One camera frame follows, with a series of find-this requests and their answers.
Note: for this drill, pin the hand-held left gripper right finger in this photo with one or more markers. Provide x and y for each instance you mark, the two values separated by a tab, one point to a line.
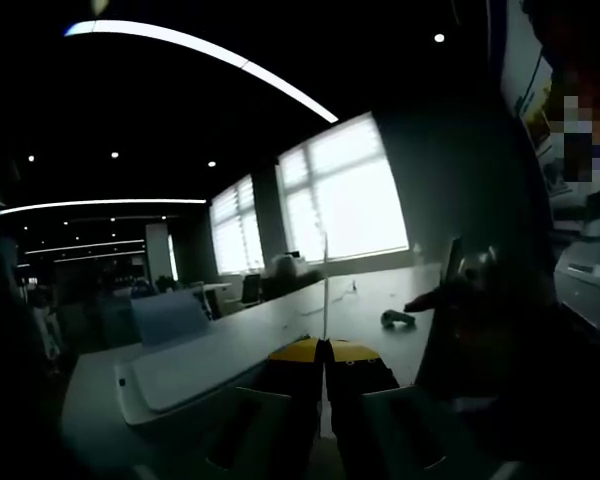
360	395

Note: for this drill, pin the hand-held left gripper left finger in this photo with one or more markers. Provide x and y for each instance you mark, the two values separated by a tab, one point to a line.
300	400

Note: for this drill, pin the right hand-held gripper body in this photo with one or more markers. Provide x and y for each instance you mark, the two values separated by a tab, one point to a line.
480	272

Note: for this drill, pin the white printer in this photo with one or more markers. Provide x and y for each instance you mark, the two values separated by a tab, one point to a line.
205	370

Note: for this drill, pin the white paper sheet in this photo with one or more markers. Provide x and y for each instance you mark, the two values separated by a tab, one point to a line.
325	300

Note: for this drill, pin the white game controller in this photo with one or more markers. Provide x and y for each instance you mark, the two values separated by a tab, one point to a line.
399	319

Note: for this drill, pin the grey office machine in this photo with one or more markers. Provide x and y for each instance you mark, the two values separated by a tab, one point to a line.
590	280

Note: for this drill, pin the black office chair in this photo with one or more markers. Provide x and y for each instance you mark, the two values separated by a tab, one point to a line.
250	289

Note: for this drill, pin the large window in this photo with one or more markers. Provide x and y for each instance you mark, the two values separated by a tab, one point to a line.
345	200

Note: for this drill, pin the white office machine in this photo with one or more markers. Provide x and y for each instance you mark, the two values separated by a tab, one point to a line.
286	265

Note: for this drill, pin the potted green plant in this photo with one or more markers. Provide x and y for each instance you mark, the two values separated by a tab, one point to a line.
165	284

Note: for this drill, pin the narrow window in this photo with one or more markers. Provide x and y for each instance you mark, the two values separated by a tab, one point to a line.
235	230

